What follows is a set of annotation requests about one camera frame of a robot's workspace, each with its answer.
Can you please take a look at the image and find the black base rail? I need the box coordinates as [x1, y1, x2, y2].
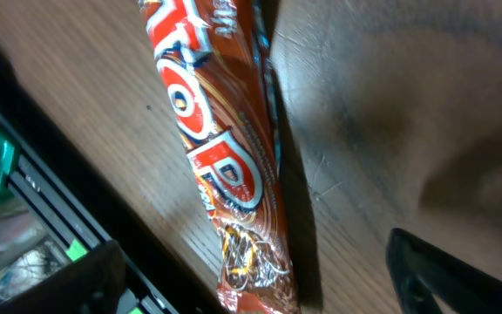
[0, 52, 221, 313]

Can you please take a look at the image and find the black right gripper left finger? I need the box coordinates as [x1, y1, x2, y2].
[0, 240, 126, 314]

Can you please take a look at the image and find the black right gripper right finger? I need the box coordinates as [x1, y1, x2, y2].
[386, 228, 502, 313]

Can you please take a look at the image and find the red chocolate bar wrapper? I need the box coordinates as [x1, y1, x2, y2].
[139, 0, 300, 313]

